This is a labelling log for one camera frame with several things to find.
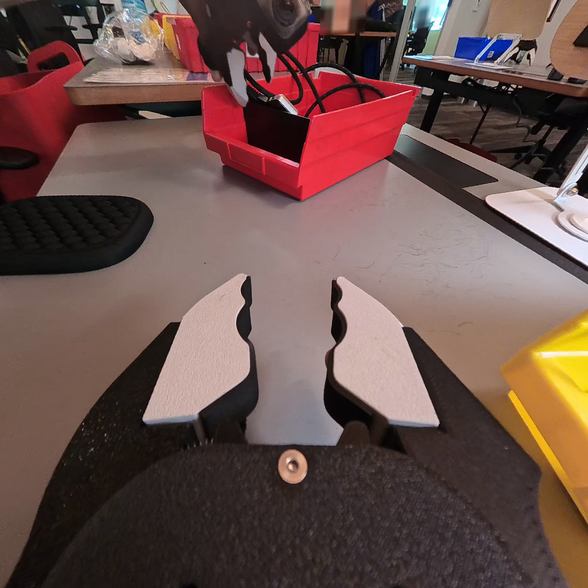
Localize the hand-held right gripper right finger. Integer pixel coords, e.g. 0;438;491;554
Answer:
324;277;441;444

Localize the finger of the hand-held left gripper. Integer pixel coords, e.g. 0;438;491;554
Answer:
224;48;252;107
258;32;278;84

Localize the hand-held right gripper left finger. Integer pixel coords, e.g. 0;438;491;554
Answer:
142;274;259;444

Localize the black silver hdmi hub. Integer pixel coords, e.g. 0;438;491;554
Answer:
257;93;299;116

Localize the red plastic bin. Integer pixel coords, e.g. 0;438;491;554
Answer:
201;71;421;201

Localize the yellow plastic bin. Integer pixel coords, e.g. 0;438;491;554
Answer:
501;310;588;524

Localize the long ribbed red bin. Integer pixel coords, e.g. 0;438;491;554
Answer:
172;14;321;74

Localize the black bin divider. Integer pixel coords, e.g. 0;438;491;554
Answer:
243;102;311;164

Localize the clear plastic bag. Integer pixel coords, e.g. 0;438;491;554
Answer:
94;7;164;65

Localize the wood-edged grey table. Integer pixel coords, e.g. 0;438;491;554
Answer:
64;51;322;107

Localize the black textured pad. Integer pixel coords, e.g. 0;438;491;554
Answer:
0;195;154;276

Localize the wooden side desk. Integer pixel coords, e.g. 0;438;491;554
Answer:
402;54;588;184

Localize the blue plastic bin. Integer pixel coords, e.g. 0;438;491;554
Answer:
455;37;493;59

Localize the black-faced wooden board stand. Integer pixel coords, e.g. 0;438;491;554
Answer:
485;152;588;267

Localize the light wooden chair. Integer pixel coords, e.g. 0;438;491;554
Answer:
487;0;552;41

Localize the black mesh office chair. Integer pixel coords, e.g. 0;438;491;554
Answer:
505;96;588;181

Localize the red tote with handles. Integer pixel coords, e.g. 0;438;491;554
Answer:
0;40;125;203

